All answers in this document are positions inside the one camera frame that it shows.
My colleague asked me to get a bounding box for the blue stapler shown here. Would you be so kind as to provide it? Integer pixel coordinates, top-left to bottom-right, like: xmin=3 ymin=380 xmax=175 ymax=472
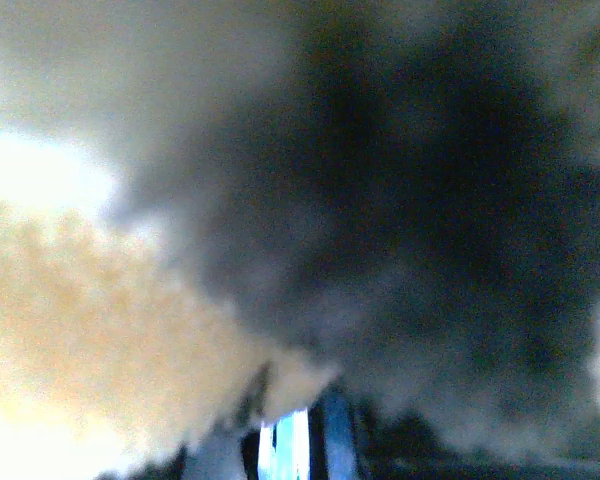
xmin=243 ymin=389 xmax=361 ymax=480

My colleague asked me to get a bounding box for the black floral plush blanket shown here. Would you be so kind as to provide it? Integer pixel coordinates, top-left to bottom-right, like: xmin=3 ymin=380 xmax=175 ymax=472
xmin=0 ymin=1 xmax=600 ymax=479

